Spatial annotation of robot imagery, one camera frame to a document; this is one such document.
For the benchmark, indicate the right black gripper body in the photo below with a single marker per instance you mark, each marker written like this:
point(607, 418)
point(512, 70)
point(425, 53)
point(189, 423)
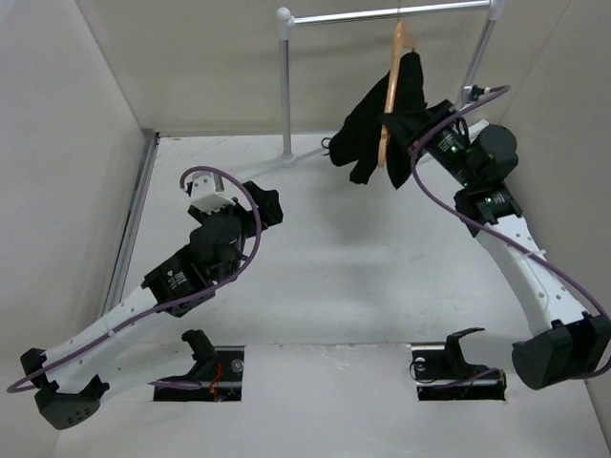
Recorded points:
point(449, 148)

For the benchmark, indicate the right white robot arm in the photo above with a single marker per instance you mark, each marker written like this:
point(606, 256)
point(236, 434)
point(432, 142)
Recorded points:
point(567, 341)

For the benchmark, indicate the left metal table rail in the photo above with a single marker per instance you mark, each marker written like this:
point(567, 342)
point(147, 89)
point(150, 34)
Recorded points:
point(124, 253)

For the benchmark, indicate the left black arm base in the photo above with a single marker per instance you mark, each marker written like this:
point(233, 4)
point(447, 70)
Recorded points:
point(214, 377)

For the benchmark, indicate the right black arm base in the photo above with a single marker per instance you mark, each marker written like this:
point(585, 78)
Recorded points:
point(442, 374)

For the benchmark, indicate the black trousers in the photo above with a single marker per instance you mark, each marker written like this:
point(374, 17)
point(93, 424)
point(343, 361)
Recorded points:
point(357, 141)

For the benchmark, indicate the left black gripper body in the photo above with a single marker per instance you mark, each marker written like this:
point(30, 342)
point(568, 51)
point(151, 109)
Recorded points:
point(249, 223)

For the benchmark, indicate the wooden clothes hanger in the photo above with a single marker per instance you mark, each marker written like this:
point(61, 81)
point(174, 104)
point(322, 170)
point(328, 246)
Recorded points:
point(402, 42)

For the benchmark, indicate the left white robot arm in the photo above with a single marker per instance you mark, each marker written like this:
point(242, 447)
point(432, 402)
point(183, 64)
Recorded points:
point(74, 379)

